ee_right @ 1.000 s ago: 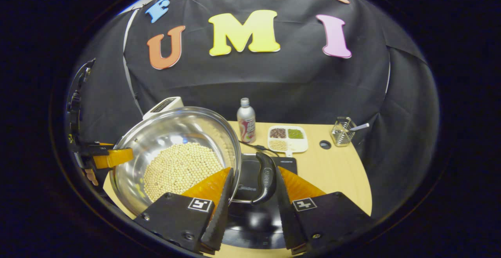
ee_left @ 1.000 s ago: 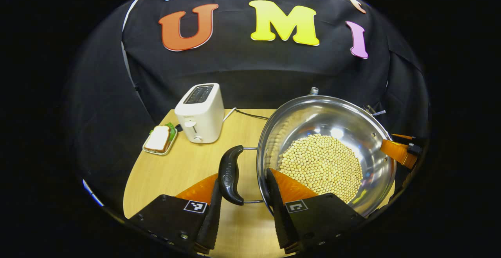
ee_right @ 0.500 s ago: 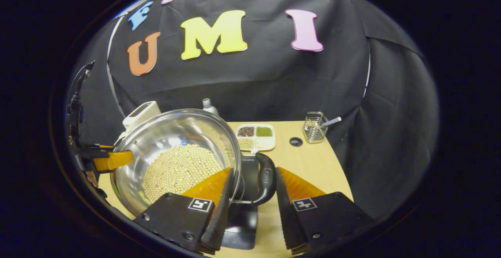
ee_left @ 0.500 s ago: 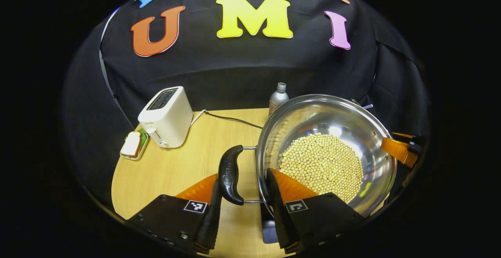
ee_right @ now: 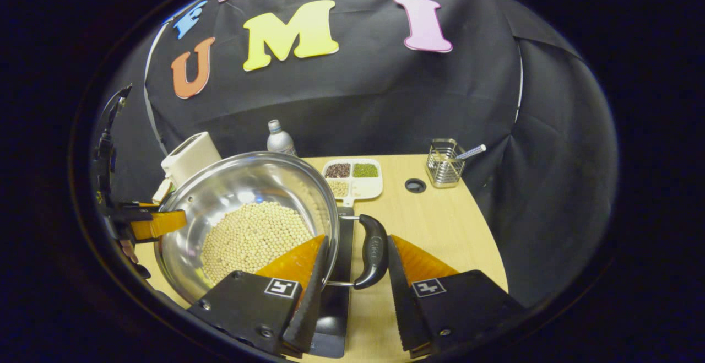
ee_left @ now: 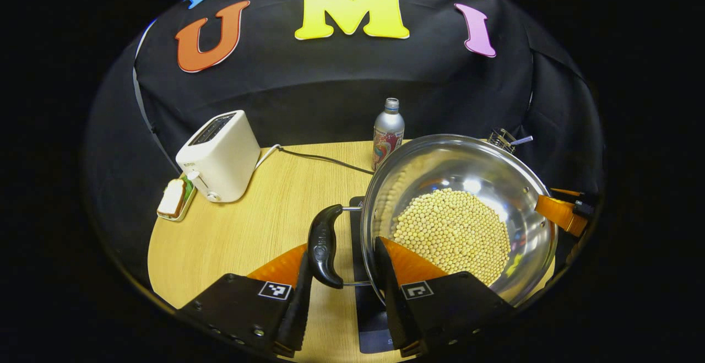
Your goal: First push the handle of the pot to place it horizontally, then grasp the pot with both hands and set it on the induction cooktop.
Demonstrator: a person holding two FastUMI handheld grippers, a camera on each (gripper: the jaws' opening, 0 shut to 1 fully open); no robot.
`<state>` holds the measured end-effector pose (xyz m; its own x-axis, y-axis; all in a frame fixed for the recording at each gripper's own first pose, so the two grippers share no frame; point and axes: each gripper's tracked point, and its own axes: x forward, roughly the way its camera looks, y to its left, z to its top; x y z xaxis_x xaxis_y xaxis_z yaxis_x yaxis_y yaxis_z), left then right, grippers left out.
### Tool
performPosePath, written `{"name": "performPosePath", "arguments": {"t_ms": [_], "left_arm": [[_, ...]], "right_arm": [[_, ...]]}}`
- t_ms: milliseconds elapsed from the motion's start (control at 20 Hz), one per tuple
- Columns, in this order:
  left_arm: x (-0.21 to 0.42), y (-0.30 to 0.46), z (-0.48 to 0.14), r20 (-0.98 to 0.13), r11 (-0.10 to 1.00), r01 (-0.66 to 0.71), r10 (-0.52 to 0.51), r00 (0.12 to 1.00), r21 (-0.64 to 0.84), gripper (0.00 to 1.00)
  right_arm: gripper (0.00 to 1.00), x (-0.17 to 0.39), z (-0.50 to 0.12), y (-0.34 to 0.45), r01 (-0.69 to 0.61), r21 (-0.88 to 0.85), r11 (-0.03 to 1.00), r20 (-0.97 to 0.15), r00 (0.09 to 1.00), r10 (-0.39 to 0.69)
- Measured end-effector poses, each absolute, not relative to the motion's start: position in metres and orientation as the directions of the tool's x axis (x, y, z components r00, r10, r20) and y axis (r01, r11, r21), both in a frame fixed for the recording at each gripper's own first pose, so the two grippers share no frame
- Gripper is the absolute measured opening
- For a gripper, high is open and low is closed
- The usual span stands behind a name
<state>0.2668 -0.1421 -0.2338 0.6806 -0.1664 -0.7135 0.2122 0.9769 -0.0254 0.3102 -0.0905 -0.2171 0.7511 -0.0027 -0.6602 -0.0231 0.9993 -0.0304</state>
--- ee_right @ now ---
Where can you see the stainless steel pot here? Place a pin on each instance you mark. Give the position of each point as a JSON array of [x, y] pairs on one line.
[[237, 181]]

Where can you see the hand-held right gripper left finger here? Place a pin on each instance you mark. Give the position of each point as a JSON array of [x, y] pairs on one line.
[[305, 308]]

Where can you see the silver bottle with pink label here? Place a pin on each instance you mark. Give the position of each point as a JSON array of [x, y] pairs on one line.
[[280, 141]]

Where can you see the pile of soybeans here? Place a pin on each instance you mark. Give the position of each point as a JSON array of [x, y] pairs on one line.
[[253, 236]]

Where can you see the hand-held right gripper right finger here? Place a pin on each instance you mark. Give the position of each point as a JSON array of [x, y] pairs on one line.
[[405, 308]]

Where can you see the white divided bean tray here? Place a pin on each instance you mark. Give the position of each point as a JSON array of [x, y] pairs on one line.
[[363, 187]]

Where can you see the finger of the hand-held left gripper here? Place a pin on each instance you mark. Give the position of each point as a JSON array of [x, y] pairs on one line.
[[160, 224]]

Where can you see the pale green plate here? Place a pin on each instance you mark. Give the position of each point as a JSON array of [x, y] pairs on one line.
[[161, 192]]

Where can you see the black induction cooktop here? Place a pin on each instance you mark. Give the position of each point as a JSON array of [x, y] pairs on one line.
[[333, 319]]

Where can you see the white toaster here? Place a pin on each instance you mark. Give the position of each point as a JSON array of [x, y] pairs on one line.
[[190, 156]]

